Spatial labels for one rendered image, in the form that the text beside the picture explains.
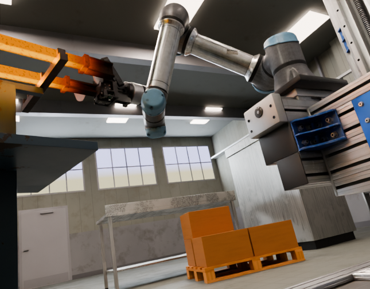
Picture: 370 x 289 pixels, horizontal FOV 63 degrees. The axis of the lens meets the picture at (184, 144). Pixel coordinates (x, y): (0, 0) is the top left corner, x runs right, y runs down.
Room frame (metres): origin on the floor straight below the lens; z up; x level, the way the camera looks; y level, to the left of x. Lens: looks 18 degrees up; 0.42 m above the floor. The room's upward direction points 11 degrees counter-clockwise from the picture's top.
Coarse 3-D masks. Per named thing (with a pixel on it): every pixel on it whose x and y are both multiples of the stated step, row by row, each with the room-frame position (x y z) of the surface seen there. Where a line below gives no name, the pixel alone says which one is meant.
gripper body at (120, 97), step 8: (104, 80) 0.85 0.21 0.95; (112, 80) 0.87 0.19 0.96; (96, 88) 0.87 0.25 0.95; (104, 88) 0.85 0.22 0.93; (112, 88) 0.86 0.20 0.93; (120, 88) 0.90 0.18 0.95; (128, 88) 0.91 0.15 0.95; (96, 96) 0.87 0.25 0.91; (104, 96) 0.86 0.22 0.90; (112, 96) 0.86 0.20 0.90; (120, 96) 0.90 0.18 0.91; (128, 96) 0.92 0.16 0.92; (96, 104) 0.89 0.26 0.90; (104, 104) 0.91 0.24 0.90; (128, 104) 0.93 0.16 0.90
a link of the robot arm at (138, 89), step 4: (132, 84) 0.92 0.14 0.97; (136, 84) 0.93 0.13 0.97; (140, 84) 0.95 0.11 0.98; (136, 88) 0.92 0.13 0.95; (140, 88) 0.93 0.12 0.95; (136, 92) 0.92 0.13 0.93; (140, 92) 0.93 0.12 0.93; (132, 96) 0.93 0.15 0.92; (136, 96) 0.93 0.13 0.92; (140, 96) 0.94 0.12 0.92; (132, 100) 0.94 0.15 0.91; (136, 100) 0.95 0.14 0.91; (140, 100) 0.95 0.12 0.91; (136, 104) 0.97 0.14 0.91
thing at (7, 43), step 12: (0, 36) 0.55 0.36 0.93; (0, 48) 0.57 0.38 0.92; (12, 48) 0.58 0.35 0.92; (24, 48) 0.59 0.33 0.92; (36, 48) 0.61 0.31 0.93; (48, 48) 0.63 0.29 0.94; (48, 60) 0.65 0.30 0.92; (72, 60) 0.67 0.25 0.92; (84, 60) 0.69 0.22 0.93; (96, 60) 0.72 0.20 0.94; (84, 72) 0.72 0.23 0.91; (96, 72) 0.72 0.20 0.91; (108, 72) 0.75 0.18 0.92
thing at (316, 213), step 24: (240, 144) 5.23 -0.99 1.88; (240, 168) 5.41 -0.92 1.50; (264, 168) 4.89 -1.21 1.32; (240, 192) 5.56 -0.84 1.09; (264, 192) 5.02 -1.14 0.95; (288, 192) 4.59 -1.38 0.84; (312, 192) 4.52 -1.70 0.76; (264, 216) 5.15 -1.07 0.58; (288, 216) 4.70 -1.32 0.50; (312, 216) 4.45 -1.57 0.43; (336, 216) 4.69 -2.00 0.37; (312, 240) 4.43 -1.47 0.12; (336, 240) 4.67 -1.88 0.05
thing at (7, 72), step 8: (0, 64) 0.65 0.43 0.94; (0, 72) 0.66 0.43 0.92; (8, 72) 0.67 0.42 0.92; (16, 72) 0.68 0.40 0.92; (24, 72) 0.69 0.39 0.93; (32, 72) 0.71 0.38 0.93; (16, 80) 0.70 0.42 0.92; (24, 80) 0.71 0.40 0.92; (32, 80) 0.72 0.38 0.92; (56, 80) 0.75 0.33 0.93; (64, 80) 0.77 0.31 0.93; (72, 80) 0.79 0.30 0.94; (64, 88) 0.78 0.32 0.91; (72, 88) 0.79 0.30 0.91; (80, 88) 0.80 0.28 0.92; (88, 88) 0.83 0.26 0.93
